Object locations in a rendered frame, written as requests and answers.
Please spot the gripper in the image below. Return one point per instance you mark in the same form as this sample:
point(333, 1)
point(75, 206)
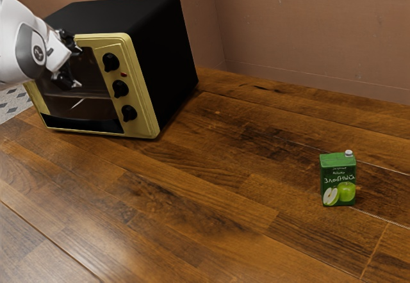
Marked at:
point(65, 35)

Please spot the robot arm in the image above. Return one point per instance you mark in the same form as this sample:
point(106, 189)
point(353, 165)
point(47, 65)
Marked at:
point(19, 39)

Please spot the black and cream toaster oven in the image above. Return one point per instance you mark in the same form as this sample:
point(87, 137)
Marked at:
point(153, 55)

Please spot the green apple juice carton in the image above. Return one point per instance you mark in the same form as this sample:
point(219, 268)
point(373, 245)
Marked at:
point(338, 180)

